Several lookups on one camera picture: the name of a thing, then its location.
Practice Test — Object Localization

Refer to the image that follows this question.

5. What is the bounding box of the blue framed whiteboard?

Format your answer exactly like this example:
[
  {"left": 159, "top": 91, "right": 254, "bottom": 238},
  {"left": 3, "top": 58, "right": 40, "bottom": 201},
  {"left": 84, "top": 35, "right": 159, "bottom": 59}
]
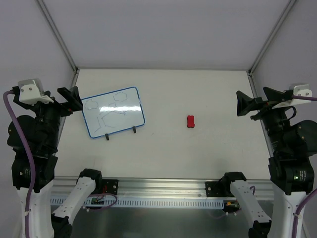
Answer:
[{"left": 82, "top": 87, "right": 146, "bottom": 139}]

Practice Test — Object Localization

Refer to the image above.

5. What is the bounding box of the red whiteboard eraser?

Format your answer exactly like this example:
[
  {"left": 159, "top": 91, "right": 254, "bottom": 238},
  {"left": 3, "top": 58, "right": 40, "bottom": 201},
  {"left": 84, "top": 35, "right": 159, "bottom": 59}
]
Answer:
[{"left": 187, "top": 115, "right": 195, "bottom": 128}]

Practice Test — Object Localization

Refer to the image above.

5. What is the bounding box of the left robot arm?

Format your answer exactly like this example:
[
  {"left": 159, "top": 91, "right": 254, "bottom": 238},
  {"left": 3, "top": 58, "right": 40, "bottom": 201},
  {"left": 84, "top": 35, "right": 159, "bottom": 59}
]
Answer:
[{"left": 3, "top": 84, "right": 103, "bottom": 238}]

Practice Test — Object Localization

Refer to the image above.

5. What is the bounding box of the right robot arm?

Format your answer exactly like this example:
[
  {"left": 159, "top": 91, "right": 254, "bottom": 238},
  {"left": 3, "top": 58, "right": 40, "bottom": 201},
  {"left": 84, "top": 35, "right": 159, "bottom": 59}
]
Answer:
[{"left": 219, "top": 85, "right": 317, "bottom": 238}]

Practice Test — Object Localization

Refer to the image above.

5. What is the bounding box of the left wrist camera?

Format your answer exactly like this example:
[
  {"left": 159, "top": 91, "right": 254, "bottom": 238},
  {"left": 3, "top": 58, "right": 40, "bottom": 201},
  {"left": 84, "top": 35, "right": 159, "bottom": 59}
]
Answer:
[{"left": 18, "top": 79, "right": 53, "bottom": 105}]

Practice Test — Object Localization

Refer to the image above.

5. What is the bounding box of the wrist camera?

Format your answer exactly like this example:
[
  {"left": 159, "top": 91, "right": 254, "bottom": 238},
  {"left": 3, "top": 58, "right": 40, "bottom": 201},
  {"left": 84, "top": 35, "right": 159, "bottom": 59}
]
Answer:
[
  {"left": 272, "top": 83, "right": 313, "bottom": 109},
  {"left": 18, "top": 79, "right": 53, "bottom": 105}
]

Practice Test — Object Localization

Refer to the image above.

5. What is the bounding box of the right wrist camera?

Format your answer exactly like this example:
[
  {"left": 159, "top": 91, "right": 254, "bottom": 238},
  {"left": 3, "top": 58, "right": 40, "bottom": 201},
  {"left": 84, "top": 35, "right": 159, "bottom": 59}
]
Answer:
[{"left": 272, "top": 83, "right": 313, "bottom": 109}]

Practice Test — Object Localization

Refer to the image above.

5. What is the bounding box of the left aluminium corner post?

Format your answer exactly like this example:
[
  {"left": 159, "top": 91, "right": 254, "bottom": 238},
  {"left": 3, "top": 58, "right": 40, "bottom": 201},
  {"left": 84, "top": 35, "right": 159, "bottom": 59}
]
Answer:
[{"left": 37, "top": 0, "right": 79, "bottom": 74}]

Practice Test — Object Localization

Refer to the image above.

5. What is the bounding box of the aluminium corner post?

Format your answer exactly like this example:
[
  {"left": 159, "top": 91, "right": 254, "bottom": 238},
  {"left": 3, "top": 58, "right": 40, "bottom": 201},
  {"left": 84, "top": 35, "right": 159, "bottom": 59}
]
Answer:
[
  {"left": 37, "top": 0, "right": 79, "bottom": 74},
  {"left": 248, "top": 0, "right": 298, "bottom": 75}
]

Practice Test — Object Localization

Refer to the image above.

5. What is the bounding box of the aluminium mounting rail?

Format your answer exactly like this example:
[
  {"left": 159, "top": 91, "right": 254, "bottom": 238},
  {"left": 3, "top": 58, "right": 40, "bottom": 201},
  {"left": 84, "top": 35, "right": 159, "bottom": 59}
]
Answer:
[{"left": 52, "top": 177, "right": 273, "bottom": 200}]

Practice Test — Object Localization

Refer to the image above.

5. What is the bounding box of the white slotted cable duct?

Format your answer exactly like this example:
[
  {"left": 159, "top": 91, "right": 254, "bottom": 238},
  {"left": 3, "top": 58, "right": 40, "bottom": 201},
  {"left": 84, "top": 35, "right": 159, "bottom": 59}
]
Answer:
[{"left": 50, "top": 197, "right": 225, "bottom": 209}]

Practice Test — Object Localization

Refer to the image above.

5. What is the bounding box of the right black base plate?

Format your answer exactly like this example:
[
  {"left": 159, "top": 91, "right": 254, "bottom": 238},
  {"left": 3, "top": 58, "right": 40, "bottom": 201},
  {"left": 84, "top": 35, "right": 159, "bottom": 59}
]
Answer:
[{"left": 205, "top": 181, "right": 223, "bottom": 197}]

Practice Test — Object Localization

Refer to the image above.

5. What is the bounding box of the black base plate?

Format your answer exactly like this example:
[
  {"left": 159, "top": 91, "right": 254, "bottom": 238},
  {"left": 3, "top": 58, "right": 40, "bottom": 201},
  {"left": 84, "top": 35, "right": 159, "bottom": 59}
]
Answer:
[
  {"left": 205, "top": 181, "right": 223, "bottom": 197},
  {"left": 102, "top": 179, "right": 119, "bottom": 195}
]

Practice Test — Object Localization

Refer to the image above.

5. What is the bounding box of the right aluminium corner post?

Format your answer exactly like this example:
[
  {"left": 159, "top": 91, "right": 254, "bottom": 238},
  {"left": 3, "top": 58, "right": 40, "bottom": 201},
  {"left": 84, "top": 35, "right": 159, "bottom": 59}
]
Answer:
[{"left": 248, "top": 0, "right": 298, "bottom": 75}]

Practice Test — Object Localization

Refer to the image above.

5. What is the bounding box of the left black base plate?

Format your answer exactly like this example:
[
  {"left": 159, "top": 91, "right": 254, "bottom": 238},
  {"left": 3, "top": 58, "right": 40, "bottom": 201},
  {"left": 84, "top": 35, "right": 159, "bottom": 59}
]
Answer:
[{"left": 102, "top": 179, "right": 119, "bottom": 195}]

